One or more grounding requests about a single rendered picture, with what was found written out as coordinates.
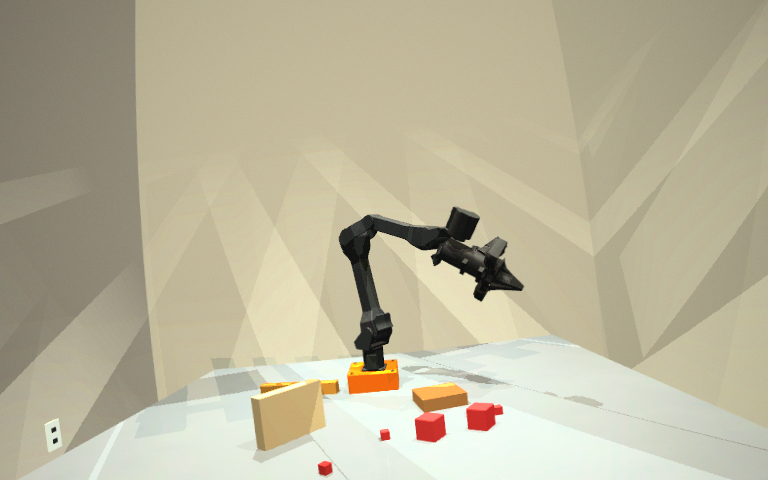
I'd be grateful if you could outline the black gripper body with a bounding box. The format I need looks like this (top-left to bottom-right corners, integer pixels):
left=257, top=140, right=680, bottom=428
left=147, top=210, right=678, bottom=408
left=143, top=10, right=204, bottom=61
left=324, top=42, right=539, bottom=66
left=457, top=238, right=507, bottom=302

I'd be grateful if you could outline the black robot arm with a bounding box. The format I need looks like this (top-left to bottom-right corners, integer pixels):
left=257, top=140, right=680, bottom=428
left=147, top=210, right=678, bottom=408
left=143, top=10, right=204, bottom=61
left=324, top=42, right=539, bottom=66
left=339, top=206, right=480, bottom=372

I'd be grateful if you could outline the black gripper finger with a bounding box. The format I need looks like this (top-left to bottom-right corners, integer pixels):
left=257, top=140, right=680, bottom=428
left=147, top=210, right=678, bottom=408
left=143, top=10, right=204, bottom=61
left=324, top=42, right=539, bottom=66
left=491, top=258, right=524, bottom=290
left=488, top=282, right=522, bottom=291

